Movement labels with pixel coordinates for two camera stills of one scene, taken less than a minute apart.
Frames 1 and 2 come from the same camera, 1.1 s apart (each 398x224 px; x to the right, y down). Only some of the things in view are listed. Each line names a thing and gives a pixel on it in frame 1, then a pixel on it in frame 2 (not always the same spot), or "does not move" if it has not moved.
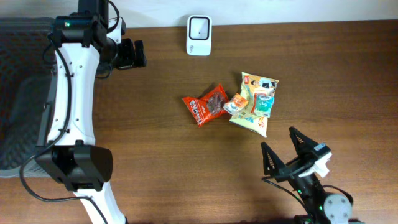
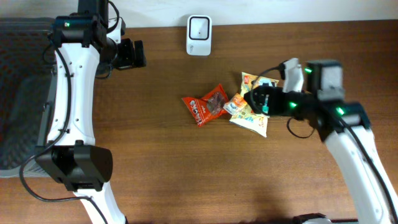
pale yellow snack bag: (251, 84) does not move
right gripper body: (294, 167) -> (263, 100)
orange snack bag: (210, 106) does not move
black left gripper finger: (140, 58) does not move
